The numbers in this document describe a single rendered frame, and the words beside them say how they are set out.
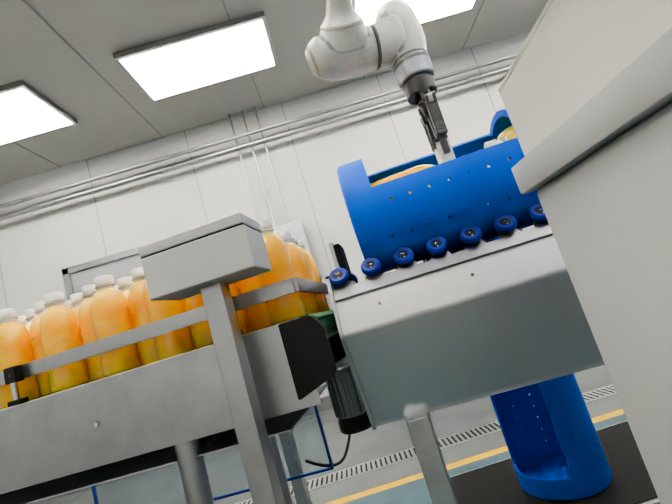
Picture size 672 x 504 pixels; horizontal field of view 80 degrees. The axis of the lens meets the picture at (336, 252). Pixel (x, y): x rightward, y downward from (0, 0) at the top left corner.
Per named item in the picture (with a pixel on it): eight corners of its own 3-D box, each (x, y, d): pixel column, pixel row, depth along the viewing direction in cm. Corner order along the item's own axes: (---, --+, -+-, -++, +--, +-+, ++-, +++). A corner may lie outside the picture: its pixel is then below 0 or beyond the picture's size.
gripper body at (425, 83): (434, 67, 92) (448, 102, 91) (431, 86, 101) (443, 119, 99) (403, 78, 93) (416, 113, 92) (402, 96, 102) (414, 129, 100)
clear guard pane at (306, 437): (330, 467, 120) (287, 311, 128) (101, 527, 129) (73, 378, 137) (330, 466, 121) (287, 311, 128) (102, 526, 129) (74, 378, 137)
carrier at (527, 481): (529, 459, 153) (510, 500, 130) (453, 244, 167) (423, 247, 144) (615, 457, 136) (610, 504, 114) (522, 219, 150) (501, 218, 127)
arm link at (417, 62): (427, 66, 102) (434, 86, 101) (392, 78, 103) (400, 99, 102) (430, 43, 93) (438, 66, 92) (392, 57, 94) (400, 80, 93)
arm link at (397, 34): (424, 70, 104) (376, 82, 102) (405, 19, 106) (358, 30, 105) (436, 41, 93) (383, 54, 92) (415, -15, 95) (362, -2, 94)
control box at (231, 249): (254, 266, 68) (239, 209, 69) (149, 301, 70) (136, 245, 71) (272, 270, 77) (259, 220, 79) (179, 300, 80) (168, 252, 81)
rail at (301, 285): (299, 290, 80) (295, 276, 81) (296, 292, 80) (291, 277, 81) (332, 293, 120) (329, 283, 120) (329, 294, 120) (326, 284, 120)
